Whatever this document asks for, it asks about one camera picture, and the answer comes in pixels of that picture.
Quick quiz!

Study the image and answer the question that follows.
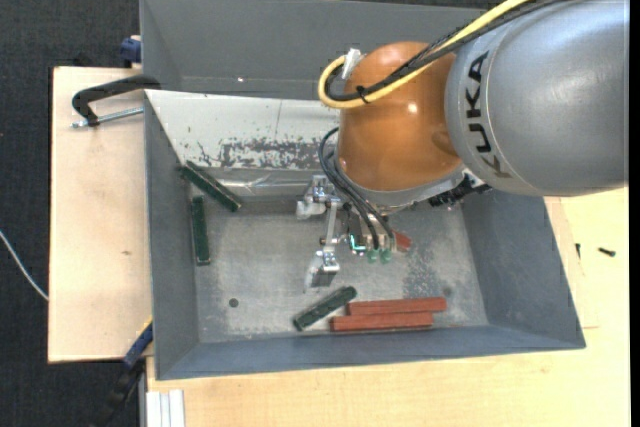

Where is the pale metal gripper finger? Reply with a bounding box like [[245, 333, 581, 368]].
[[304, 248, 342, 291], [295, 175, 343, 222]]

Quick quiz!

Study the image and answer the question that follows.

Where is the dark green flat block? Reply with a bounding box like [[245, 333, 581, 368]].
[[292, 285, 359, 333], [190, 195, 212, 267], [178, 160, 243, 214]]

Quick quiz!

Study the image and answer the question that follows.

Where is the grey metal bin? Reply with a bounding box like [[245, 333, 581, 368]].
[[138, 0, 587, 381]]

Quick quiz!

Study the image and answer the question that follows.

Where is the red-brown flat block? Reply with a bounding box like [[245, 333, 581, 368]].
[[345, 296, 448, 317], [328, 311, 435, 333]]

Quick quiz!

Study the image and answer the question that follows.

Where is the pale wood board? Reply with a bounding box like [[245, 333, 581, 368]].
[[47, 66, 154, 364]]

